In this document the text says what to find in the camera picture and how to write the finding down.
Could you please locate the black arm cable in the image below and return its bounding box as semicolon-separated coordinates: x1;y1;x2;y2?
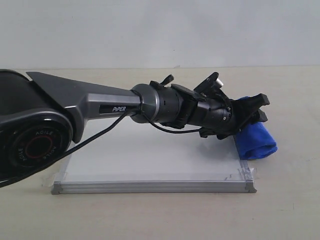
0;74;208;189

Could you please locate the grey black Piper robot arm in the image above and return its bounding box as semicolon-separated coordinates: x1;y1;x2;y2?
0;69;270;187

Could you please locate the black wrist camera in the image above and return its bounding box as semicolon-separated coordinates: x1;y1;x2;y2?
193;72;224;98

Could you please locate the blue cloth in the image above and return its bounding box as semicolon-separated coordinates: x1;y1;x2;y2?
234;95;279;161

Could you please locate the white whiteboard with grey frame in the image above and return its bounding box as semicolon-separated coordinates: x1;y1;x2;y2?
51;118;256;195

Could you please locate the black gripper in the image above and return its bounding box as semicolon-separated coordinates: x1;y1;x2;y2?
194;93;270;140

